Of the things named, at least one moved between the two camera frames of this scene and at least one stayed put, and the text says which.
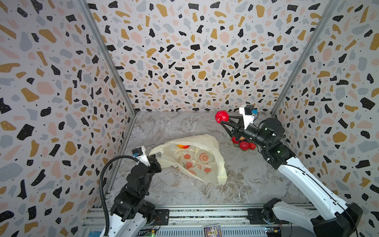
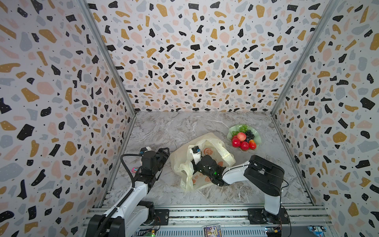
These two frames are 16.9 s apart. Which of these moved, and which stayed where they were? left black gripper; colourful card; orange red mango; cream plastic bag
Moved: left black gripper; cream plastic bag
Stayed: orange red mango; colourful card
